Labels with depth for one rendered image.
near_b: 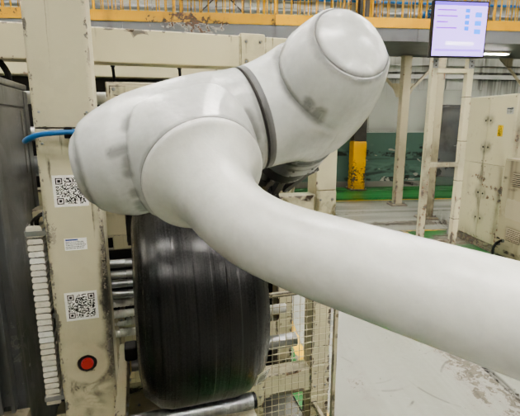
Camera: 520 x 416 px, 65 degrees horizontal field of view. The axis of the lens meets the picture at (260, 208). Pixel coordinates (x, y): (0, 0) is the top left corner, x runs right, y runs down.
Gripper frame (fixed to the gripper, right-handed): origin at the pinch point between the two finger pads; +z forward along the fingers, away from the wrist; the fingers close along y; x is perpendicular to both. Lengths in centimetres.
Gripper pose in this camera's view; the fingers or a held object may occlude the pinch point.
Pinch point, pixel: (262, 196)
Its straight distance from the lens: 72.6
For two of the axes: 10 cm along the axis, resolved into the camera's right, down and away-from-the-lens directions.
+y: 9.6, -1.7, 2.3
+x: -2.2, -9.4, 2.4
